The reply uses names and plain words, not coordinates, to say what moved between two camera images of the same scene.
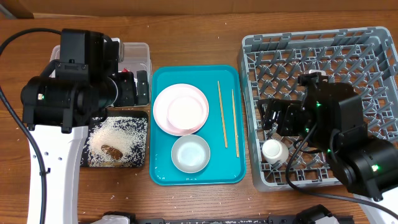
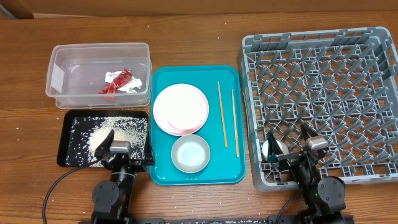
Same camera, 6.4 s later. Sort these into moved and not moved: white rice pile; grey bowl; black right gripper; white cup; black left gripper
Moved: black right gripper; black left gripper
Not moved: white rice pile; white cup; grey bowl
